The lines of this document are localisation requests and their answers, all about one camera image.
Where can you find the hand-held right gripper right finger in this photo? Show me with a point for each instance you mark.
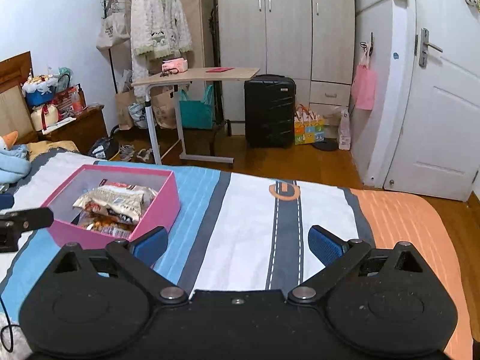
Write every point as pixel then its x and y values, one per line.
pixel 326 245

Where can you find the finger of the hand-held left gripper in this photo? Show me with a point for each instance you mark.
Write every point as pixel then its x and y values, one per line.
pixel 35 217

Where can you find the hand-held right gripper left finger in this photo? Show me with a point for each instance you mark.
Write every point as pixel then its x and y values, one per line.
pixel 150 245

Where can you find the pink cardboard box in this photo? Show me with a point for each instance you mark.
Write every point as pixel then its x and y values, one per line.
pixel 157 210

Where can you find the beige snack bag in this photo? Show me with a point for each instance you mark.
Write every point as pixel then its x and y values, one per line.
pixel 120 200

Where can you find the blue plush toy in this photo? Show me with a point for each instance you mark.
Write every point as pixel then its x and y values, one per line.
pixel 11 161

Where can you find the yellow cloth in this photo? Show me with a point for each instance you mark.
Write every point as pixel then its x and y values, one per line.
pixel 48 148

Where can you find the striped road print bedsheet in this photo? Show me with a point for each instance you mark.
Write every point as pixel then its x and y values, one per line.
pixel 247 210

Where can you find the grey shoe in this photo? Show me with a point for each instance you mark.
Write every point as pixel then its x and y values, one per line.
pixel 147 155
pixel 127 153

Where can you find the black bag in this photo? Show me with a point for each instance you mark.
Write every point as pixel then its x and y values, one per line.
pixel 103 148

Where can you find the grey fuzzy cloth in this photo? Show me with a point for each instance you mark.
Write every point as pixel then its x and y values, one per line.
pixel 11 337

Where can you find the black round floor disc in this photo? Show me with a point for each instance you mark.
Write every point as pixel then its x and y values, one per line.
pixel 324 145

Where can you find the wooden nightstand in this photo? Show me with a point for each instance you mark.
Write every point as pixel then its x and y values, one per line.
pixel 82 127

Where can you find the wooden headboard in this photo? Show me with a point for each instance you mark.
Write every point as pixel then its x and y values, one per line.
pixel 11 112

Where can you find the colourful gift bag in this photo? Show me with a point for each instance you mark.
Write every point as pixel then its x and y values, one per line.
pixel 309 133

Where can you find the white plastic bag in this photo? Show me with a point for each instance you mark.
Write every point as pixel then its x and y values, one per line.
pixel 344 131

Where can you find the red gift bag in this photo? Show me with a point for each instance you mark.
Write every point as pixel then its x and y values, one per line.
pixel 65 103

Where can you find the blue wrapped flower bouquet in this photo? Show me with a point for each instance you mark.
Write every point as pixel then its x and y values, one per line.
pixel 37 95

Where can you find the blue white patterned bag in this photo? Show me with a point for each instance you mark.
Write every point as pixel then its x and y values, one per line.
pixel 137 116

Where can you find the brown paper bag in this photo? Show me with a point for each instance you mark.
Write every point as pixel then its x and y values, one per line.
pixel 165 110
pixel 123 112

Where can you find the teal tote bag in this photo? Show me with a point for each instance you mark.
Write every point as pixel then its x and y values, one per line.
pixel 195 114

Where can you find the mint gift bag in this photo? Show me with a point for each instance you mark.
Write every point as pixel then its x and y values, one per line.
pixel 65 77

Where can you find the black suitcase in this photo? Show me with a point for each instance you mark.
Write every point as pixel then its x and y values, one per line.
pixel 270 112

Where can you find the pink hanging bag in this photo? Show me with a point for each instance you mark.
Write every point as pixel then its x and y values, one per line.
pixel 363 86

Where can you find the black clothes rack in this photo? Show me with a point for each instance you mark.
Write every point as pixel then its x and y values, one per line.
pixel 111 67

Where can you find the white door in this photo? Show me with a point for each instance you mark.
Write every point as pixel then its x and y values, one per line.
pixel 442 120

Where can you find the dark key bundle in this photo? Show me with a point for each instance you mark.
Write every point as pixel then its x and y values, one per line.
pixel 169 72

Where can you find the wooden overbed table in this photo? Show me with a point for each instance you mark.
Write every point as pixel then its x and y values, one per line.
pixel 210 74

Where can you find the pink tissue box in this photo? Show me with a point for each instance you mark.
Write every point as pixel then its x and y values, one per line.
pixel 175 65

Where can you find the red booklet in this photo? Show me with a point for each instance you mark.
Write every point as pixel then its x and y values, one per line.
pixel 220 69

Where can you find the canvas tote bag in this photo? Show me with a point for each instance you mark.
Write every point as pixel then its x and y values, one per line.
pixel 112 30

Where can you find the black umbrella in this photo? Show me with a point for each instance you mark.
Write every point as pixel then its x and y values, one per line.
pixel 215 45

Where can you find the white fluffy coat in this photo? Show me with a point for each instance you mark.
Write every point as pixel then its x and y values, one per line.
pixel 161 26

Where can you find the white wardrobe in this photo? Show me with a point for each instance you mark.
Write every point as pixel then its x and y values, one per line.
pixel 288 26

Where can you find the small plush door ornament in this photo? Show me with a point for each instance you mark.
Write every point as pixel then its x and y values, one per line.
pixel 470 0

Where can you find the black wall hook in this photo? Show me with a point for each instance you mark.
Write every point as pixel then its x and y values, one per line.
pixel 368 47

